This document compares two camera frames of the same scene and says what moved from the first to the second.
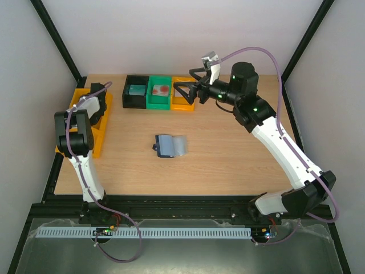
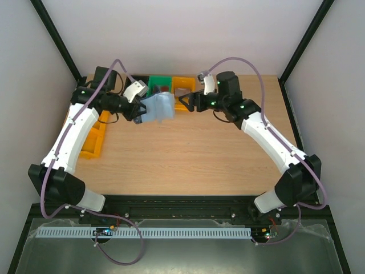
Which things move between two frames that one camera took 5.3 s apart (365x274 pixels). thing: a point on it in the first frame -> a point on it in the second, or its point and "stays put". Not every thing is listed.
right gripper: [201, 89] -> [197, 100]
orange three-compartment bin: [97, 129] stays put
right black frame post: [303, 45] stays put
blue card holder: [168, 146] -> [158, 107]
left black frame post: [80, 80] stays put
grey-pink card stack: [185, 88] stays put
